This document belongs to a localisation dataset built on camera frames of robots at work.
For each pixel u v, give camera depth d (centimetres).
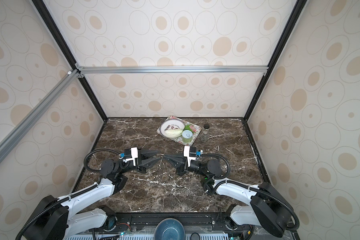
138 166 58
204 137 103
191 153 53
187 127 103
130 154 53
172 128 113
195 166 60
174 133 105
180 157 59
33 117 63
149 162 59
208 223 74
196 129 113
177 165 59
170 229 71
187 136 102
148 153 60
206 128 103
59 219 40
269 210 42
